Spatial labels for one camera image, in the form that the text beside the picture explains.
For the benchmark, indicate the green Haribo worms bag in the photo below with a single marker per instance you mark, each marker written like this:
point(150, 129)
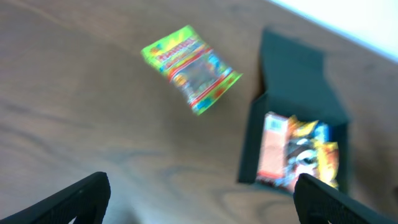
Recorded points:
point(192, 66)

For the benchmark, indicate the Pringles can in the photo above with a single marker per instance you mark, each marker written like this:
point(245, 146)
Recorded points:
point(301, 157)

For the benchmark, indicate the yellow snack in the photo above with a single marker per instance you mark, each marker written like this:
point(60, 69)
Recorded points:
point(300, 129)

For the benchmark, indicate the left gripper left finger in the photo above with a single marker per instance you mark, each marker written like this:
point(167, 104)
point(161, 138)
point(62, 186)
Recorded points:
point(83, 202)

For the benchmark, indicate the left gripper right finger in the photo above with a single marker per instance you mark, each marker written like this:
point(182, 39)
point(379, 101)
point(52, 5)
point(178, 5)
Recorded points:
point(318, 203)

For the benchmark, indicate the dark green gift box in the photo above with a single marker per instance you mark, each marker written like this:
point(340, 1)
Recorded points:
point(294, 77)

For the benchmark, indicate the blue Oreo packet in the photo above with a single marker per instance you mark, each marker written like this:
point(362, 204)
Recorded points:
point(322, 132)

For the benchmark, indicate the red Hello Panda box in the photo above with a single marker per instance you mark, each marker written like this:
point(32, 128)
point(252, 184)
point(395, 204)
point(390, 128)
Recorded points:
point(272, 158)

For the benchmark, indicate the orange yellow snack packet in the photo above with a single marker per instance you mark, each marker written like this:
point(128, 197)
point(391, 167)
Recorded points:
point(328, 162)

